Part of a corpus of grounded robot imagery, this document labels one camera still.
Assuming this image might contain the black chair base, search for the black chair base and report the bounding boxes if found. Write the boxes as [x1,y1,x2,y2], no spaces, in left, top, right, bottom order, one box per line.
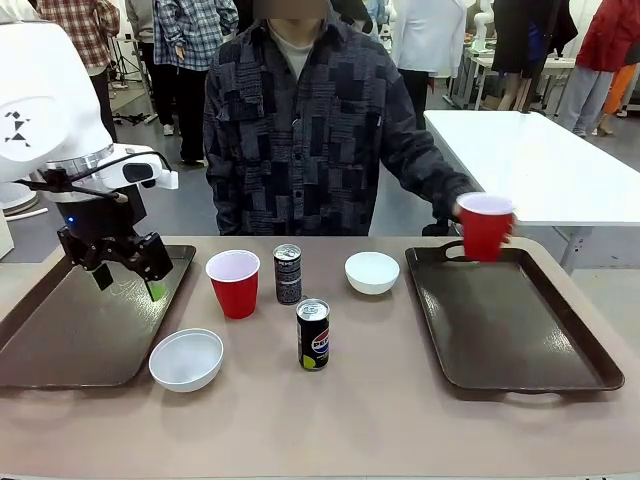
[422,215,464,238]

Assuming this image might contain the person in patchwork shirt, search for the person in patchwork shirt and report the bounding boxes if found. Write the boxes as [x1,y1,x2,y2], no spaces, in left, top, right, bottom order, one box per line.
[202,4,481,237]

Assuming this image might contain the person's left forearm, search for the person's left forearm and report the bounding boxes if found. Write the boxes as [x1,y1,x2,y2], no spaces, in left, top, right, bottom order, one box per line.
[394,144,476,210]

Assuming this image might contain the thin black cable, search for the thin black cable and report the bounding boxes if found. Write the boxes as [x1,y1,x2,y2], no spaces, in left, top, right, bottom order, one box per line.
[13,148,174,205]

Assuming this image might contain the brown plastic tray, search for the brown plastic tray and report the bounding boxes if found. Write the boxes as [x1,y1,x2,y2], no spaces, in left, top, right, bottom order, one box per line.
[0,243,197,389]
[404,240,626,407]

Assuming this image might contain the bystander in red plaid shirt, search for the bystander in red plaid shirt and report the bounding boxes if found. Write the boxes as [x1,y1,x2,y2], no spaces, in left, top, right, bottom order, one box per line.
[37,0,122,144]

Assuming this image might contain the white folding table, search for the white folding table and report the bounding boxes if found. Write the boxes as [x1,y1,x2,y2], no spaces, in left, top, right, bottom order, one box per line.
[422,109,640,275]

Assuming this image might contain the bystander in black coat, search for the bystander in black coat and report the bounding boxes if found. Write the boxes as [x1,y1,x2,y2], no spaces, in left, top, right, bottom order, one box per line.
[491,0,580,115]

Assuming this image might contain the white box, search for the white box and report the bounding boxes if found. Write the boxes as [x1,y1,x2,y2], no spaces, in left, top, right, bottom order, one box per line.
[0,214,15,261]

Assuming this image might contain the person's left hand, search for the person's left hand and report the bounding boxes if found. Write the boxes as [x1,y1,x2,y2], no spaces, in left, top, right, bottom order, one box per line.
[453,192,519,247]

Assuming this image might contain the black patterned Pepsi can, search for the black patterned Pepsi can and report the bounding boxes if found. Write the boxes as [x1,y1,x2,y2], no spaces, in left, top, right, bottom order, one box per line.
[272,243,305,306]

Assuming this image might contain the bystander in blue plaid shirt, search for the bystander in blue plaid shirt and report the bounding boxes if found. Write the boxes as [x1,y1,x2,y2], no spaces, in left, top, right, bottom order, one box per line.
[152,0,240,167]

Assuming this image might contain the bystander in grey top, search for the bystander in grey top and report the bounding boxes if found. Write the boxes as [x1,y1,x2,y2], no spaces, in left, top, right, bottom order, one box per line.
[124,0,177,137]

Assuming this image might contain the person's right forearm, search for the person's right forearm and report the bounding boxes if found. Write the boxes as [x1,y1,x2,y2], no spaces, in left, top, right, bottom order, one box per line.
[204,159,244,236]

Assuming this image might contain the black tripod stand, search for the black tripod stand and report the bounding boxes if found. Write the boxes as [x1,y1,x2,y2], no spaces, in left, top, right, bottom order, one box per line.
[108,34,159,127]

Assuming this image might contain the white bowl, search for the white bowl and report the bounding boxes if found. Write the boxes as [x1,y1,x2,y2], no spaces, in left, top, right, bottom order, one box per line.
[344,251,401,295]
[148,327,225,393]

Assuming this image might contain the bystander in orange trousers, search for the bystander in orange trousers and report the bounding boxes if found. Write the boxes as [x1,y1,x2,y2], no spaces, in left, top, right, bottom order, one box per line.
[597,63,640,137]

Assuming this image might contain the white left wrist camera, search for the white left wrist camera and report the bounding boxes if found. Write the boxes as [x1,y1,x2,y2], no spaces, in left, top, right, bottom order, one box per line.
[97,144,180,191]

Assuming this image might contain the red plastic cup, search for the red plastic cup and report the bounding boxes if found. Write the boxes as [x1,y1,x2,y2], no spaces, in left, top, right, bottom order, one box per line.
[457,192,516,263]
[205,249,262,320]

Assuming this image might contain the white tube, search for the white tube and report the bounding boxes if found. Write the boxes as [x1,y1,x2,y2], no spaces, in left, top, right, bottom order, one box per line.
[3,206,49,220]

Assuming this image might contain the black Pepsi can lime dot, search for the black Pepsi can lime dot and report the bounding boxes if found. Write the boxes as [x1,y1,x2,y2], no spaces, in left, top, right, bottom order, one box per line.
[295,298,331,372]

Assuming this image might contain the white cylindrical air purifier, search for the white cylindrical air purifier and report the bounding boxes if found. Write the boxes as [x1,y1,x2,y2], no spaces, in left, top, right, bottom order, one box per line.
[0,178,39,217]

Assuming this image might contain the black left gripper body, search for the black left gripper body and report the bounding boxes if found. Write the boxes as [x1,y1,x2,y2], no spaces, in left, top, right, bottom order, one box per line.
[42,168,148,251]

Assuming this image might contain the bystander in white coat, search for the bystander in white coat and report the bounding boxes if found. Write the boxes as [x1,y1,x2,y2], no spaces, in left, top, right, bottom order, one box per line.
[392,0,470,132]

